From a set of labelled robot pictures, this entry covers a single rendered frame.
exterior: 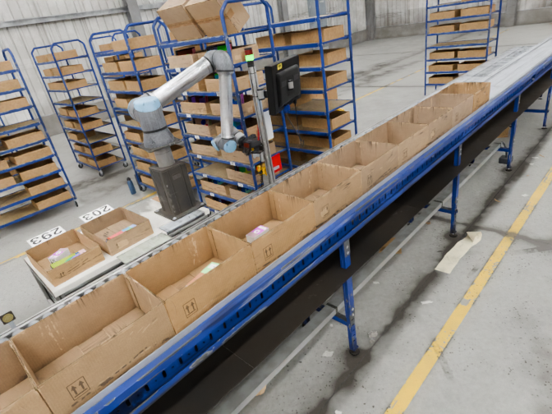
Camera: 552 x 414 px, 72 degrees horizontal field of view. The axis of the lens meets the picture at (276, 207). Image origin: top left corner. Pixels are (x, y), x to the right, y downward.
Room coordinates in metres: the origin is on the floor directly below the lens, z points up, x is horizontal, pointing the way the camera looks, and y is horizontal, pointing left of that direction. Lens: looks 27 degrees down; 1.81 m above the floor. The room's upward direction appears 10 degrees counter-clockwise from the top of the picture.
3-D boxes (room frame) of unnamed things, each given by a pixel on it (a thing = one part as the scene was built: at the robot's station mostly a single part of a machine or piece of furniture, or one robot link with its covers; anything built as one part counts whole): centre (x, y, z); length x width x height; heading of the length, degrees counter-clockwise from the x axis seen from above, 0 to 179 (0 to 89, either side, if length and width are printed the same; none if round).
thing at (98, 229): (2.10, 1.00, 0.80); 0.38 x 0.28 x 0.10; 43
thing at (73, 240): (1.89, 1.23, 0.80); 0.38 x 0.28 x 0.10; 43
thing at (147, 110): (2.35, 0.65, 1.41); 0.17 x 0.15 x 0.18; 29
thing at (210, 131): (3.61, 0.48, 0.99); 0.40 x 0.30 x 0.10; 40
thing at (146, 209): (2.15, 1.01, 0.74); 1.00 x 0.58 x 0.03; 131
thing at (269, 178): (2.53, 0.00, 1.11); 0.12 x 0.05 x 0.88; 132
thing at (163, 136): (2.35, 0.65, 1.27); 0.19 x 0.19 x 0.10
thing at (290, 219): (1.48, 0.07, 0.96); 0.39 x 0.29 x 0.17; 132
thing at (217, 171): (3.47, 0.28, 0.98); 0.98 x 0.49 x 1.96; 42
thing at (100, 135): (6.24, 2.77, 0.98); 0.98 x 0.49 x 1.96; 41
